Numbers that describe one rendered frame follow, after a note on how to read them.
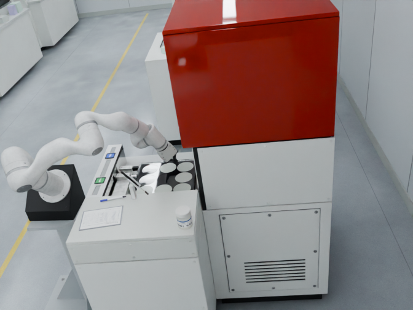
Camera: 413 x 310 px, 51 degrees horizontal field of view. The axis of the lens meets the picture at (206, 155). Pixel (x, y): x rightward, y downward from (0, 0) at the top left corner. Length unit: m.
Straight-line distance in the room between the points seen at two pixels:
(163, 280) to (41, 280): 1.46
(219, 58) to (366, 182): 2.32
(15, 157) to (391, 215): 2.69
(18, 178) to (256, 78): 1.20
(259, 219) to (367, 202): 1.49
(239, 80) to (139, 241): 0.88
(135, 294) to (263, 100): 1.19
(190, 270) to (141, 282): 0.27
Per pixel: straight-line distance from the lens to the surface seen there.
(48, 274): 3.56
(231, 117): 2.06
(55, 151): 2.17
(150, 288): 2.33
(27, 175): 2.20
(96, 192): 2.47
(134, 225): 2.16
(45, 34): 8.72
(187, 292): 2.33
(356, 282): 3.12
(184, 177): 2.52
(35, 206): 2.62
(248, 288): 2.83
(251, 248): 2.58
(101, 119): 2.14
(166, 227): 2.10
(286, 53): 1.95
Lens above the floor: 2.34
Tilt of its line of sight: 32 degrees down
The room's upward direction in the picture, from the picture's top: 8 degrees counter-clockwise
